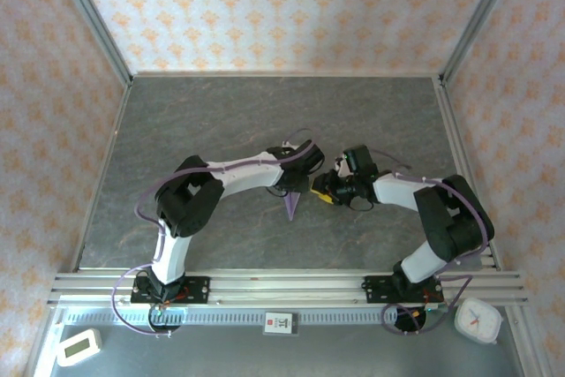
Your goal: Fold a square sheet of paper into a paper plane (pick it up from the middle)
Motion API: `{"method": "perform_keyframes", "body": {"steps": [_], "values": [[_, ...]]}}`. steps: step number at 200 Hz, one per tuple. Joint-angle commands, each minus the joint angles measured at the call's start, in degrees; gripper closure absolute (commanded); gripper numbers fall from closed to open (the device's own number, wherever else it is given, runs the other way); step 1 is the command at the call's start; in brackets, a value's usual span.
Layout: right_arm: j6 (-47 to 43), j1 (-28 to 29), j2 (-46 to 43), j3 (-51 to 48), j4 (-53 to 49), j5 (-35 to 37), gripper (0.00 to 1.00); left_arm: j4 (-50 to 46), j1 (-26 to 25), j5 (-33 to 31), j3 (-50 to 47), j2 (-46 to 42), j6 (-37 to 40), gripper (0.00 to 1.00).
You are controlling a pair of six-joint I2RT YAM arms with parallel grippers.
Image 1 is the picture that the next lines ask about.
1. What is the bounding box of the lilac square paper sheet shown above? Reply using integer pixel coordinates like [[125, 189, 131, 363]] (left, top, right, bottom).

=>
[[282, 191, 305, 222]]

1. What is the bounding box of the white square clock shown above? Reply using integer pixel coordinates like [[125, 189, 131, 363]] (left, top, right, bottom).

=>
[[454, 297, 504, 345]]

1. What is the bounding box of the aluminium table edge bar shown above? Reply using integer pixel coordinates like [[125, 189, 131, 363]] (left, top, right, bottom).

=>
[[436, 79, 502, 271], [72, 80, 136, 272], [130, 71, 445, 80]]

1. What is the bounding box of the white label card red mark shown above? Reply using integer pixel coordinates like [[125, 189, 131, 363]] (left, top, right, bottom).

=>
[[263, 311, 301, 336]]

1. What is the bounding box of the grey metal shelf panel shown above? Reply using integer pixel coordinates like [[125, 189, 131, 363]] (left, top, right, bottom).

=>
[[50, 323, 526, 377]]

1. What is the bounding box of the white digital timer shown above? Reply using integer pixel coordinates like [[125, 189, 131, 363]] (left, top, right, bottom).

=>
[[56, 328, 103, 367]]

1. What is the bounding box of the aluminium mounting rail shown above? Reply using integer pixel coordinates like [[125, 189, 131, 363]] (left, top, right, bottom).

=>
[[48, 271, 529, 306]]

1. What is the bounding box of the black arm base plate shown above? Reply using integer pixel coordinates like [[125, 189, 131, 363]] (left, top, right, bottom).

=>
[[364, 275, 444, 305], [131, 275, 211, 305]]

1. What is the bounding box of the black round cable port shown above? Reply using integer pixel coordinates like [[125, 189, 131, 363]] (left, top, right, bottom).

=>
[[147, 304, 185, 335], [394, 305, 428, 335]]

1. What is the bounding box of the slotted grey cable duct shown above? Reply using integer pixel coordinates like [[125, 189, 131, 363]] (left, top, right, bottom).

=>
[[59, 308, 398, 326]]

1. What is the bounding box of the aluminium frame post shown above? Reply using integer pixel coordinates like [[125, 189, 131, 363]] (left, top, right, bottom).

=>
[[48, 0, 135, 87], [439, 0, 526, 82]]

